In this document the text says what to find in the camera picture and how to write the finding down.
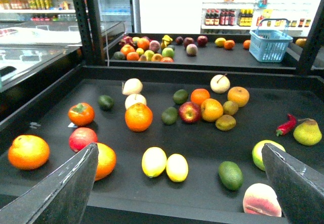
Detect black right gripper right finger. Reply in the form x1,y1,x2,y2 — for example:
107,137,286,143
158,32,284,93
262,144,323,223

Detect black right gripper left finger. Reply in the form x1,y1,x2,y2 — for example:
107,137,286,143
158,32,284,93
1,143,99,223

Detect yellow lemon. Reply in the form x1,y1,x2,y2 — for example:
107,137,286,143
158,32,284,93
166,154,189,183
142,147,167,178

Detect black fruit shelf tray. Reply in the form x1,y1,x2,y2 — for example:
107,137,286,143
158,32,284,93
1,66,323,223

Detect yellow lemon rear tray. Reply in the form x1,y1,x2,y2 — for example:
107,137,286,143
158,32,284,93
215,37,226,48

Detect pink peach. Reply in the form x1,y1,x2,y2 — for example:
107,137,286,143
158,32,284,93
242,183,282,217

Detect green apple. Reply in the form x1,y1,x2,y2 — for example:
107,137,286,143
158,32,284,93
252,140,286,171

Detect yellow green pear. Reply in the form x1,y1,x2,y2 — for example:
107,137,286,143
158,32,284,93
293,118,322,146

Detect orange behind left finger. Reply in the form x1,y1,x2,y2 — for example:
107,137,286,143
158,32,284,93
95,143,116,181

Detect large orange at left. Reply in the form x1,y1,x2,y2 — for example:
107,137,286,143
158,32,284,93
8,135,50,170

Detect red chili pepper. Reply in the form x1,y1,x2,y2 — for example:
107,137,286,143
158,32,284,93
276,114,297,136

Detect red apple front left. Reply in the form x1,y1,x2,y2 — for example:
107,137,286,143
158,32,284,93
69,127,98,152

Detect green avocado front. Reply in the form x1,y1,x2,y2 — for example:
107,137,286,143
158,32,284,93
218,161,244,191

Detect orange persimmon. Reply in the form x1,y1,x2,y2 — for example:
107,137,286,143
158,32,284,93
68,102,95,126

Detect kiwi front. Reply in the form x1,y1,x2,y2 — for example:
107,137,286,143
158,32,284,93
215,115,236,131

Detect bumpy orange tangerine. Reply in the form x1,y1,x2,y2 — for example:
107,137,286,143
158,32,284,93
125,103,153,132

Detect yellow orange fruit rear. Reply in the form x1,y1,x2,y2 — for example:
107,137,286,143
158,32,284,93
227,86,250,108

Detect yellow orange fruit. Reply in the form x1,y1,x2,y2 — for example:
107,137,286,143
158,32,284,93
227,86,250,108
200,98,224,122

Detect white pear front left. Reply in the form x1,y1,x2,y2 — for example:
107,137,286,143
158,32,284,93
125,94,147,110

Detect yellow orange fruit centre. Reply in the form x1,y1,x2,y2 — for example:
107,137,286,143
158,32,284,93
200,98,224,122

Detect white pear rear left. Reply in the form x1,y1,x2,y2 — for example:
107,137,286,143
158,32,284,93
122,78,143,96

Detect white pear with stem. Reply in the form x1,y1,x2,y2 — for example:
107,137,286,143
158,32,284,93
210,74,230,94

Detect red yellow apple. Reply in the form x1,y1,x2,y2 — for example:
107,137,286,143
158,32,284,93
179,102,201,124

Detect green lime front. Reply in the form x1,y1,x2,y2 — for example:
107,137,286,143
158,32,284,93
161,107,178,125

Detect green lime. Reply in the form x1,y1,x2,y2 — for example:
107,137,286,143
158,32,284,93
173,89,189,105
161,107,178,125

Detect small orange mandarin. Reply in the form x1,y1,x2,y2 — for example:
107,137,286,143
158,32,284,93
190,88,210,106

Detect small blue basket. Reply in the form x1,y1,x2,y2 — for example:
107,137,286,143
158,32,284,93
249,18,293,63

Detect green lime rear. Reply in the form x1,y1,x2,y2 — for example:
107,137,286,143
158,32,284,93
173,89,189,105

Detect rear black fruit tray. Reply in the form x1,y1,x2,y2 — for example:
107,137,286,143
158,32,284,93
108,42,299,74

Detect orange rear tray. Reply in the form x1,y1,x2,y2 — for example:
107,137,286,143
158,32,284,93
223,40,235,50

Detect dragon fruit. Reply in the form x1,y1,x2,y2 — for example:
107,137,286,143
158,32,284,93
119,35,134,47

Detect peach rear tray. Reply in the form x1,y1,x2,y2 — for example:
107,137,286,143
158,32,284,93
186,43,198,57

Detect red apple rear tray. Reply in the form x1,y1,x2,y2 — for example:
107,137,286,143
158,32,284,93
197,35,208,48

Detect black shelf post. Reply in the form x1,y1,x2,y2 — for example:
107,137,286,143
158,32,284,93
73,0,105,66

